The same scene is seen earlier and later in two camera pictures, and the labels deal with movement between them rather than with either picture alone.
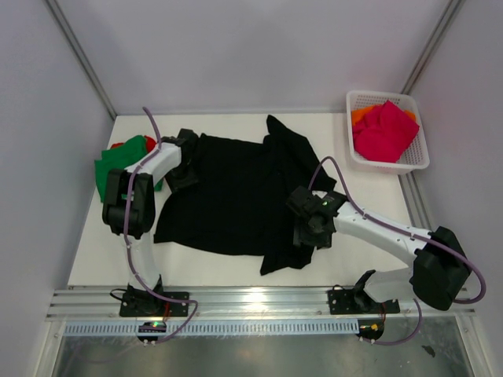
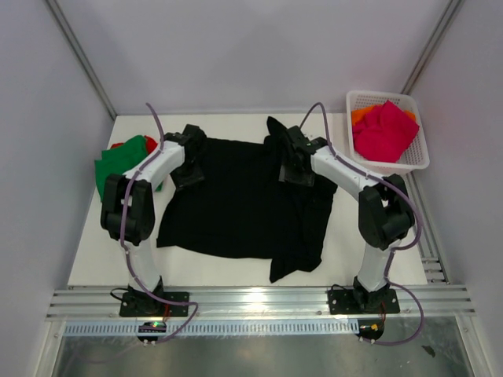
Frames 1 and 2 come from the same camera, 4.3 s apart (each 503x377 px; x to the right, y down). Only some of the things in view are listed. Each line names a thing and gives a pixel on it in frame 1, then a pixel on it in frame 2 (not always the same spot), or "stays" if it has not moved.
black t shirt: [239, 205] stays
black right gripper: [300, 235] to [286, 173]
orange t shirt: [357, 115] stays
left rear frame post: [80, 54] stays
